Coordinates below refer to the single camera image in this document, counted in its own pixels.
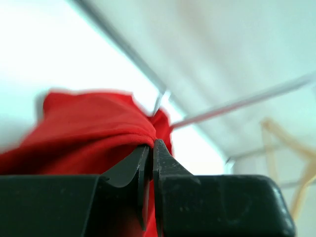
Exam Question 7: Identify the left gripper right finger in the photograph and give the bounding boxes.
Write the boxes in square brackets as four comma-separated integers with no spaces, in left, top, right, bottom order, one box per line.
[153,140,296,237]

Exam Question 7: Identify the red trousers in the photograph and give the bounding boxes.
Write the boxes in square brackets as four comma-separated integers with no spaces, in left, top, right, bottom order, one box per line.
[0,92,172,237]

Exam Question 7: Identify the white clothes rack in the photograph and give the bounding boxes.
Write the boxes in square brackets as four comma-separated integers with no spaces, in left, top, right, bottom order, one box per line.
[78,0,316,175]

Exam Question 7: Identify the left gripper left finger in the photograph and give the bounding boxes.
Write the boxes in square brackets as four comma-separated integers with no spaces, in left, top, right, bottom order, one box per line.
[99,145,151,231]

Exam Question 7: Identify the wooden clothes hanger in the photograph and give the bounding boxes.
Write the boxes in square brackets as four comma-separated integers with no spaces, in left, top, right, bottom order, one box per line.
[261,118,316,220]

